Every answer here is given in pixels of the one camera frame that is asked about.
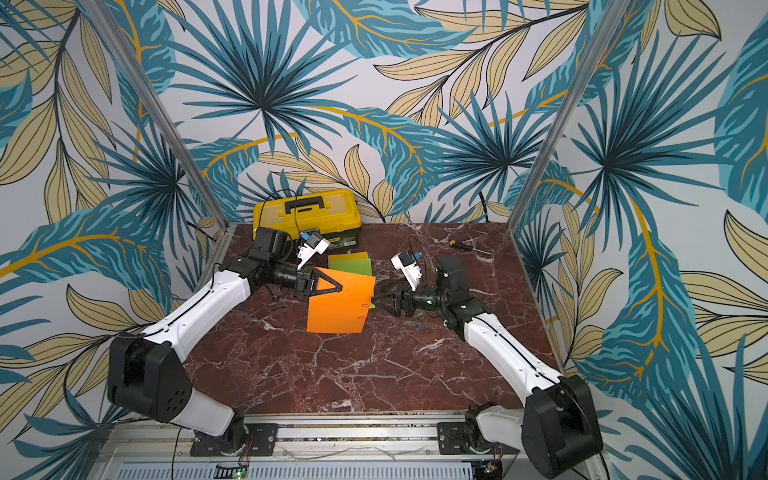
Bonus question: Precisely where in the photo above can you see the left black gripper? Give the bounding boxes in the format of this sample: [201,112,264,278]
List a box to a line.
[270,259,343,297]

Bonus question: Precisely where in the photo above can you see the orange paper sheet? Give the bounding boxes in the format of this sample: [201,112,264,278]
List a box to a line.
[306,268,376,334]

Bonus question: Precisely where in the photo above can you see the lime green paper sheet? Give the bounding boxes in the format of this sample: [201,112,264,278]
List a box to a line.
[328,258,373,276]

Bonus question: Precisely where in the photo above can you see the yellow paper sheet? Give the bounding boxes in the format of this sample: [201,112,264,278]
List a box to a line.
[328,252,369,263]

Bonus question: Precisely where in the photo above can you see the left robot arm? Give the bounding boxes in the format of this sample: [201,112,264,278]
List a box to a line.
[107,227,330,455]

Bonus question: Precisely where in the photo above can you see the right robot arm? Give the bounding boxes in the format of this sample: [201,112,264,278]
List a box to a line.
[372,251,604,479]

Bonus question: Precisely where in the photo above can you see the yellow black toolbox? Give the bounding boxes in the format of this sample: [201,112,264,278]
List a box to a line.
[253,189,362,249]

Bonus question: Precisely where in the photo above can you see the small black orange tool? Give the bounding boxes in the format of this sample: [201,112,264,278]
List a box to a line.
[450,240,475,252]

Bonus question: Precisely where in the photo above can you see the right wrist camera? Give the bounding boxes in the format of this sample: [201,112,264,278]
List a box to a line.
[391,250,422,291]

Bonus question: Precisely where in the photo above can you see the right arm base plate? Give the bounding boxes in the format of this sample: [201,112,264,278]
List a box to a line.
[437,421,518,455]

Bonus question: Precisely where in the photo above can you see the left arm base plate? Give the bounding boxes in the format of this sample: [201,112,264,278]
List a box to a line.
[190,422,278,457]

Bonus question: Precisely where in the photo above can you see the aluminium front frame rail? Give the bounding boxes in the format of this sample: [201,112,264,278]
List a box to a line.
[88,411,541,479]

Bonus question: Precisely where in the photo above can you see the left aluminium corner post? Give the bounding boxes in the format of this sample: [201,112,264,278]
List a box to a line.
[81,0,229,230]

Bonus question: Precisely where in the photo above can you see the aluminium corner post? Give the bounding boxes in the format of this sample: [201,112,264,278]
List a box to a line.
[507,0,629,235]
[81,0,229,230]

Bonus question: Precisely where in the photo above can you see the right aluminium corner post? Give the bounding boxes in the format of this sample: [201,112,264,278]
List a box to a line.
[507,0,629,235]

